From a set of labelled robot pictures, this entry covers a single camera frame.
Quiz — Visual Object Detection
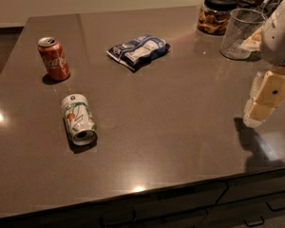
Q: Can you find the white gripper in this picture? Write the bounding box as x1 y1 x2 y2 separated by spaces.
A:
240 0 285 128

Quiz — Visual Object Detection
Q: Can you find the white green 7up can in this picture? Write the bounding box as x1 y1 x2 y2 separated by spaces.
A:
61 94 97 145

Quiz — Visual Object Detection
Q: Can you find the red coca-cola can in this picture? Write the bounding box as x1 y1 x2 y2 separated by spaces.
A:
37 37 70 82

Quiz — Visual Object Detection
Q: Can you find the glass jar with black lid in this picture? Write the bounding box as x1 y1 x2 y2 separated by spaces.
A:
197 0 238 35

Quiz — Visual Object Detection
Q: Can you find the blue white snack bag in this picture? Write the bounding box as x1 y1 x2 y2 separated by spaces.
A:
106 34 170 71

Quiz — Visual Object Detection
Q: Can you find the dark lower drawer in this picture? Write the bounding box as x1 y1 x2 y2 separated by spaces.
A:
196 192 285 228

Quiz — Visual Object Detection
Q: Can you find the dark left cabinet drawer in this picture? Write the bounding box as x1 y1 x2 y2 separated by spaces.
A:
0 181 227 228

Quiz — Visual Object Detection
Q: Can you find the dark drawer with handle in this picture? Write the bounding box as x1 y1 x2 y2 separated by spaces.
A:
218 169 285 204

